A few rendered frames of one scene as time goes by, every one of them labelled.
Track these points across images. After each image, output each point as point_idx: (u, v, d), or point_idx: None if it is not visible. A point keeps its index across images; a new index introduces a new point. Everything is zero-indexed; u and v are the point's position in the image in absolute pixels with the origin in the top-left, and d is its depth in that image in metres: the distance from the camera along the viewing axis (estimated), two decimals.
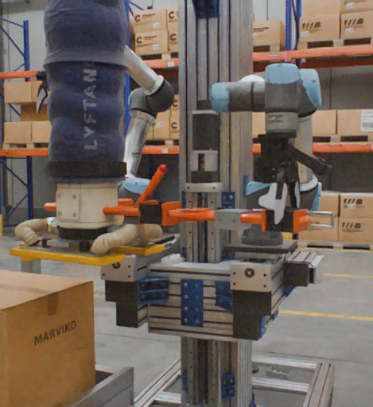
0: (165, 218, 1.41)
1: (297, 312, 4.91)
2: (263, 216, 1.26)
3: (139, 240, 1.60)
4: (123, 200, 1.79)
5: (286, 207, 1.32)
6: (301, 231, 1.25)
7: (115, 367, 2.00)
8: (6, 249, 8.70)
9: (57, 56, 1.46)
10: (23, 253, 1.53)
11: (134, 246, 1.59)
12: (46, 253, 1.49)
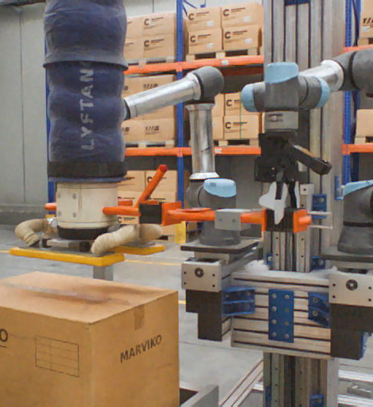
0: (165, 218, 1.41)
1: None
2: (263, 216, 1.26)
3: (139, 240, 1.60)
4: (123, 200, 1.79)
5: (285, 207, 1.32)
6: (301, 231, 1.25)
7: (198, 385, 1.84)
8: None
9: (55, 56, 1.47)
10: (23, 253, 1.53)
11: (134, 246, 1.59)
12: (46, 253, 1.49)
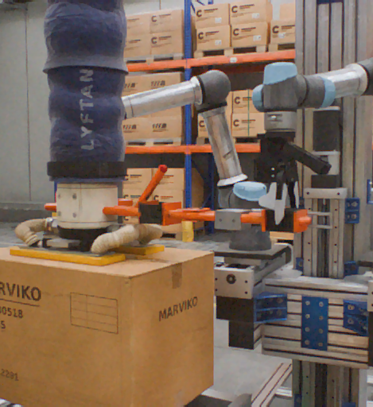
0: (165, 218, 1.41)
1: None
2: (263, 216, 1.26)
3: (139, 240, 1.60)
4: (123, 200, 1.79)
5: (285, 207, 1.32)
6: (301, 231, 1.25)
7: (230, 393, 1.79)
8: None
9: (55, 61, 1.47)
10: (23, 253, 1.53)
11: (134, 246, 1.59)
12: (46, 253, 1.49)
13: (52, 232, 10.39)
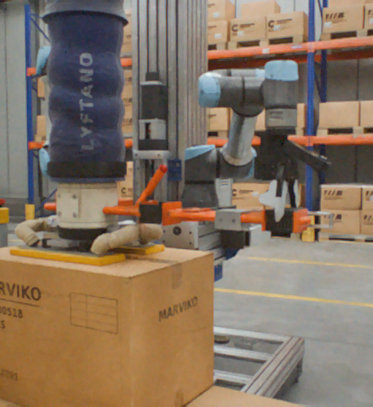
0: (165, 218, 1.41)
1: (297, 297, 4.95)
2: (263, 216, 1.26)
3: (139, 240, 1.60)
4: (123, 200, 1.79)
5: (285, 207, 1.32)
6: (301, 231, 1.25)
7: None
8: None
9: (54, 7, 1.46)
10: (23, 253, 1.53)
11: (134, 246, 1.59)
12: (46, 253, 1.49)
13: None
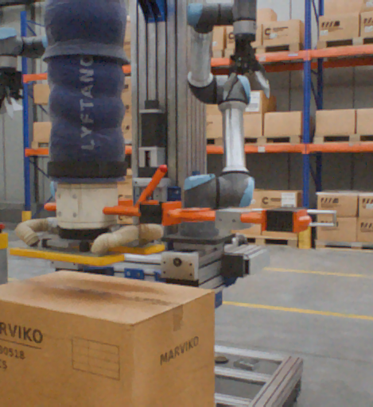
0: (165, 218, 1.41)
1: (294, 309, 4.96)
2: (263, 216, 1.26)
3: (139, 240, 1.60)
4: (123, 200, 1.79)
5: (287, 207, 1.33)
6: (301, 231, 1.25)
7: None
8: None
9: (55, 50, 1.47)
10: (23, 253, 1.53)
11: (134, 246, 1.59)
12: (46, 253, 1.49)
13: None
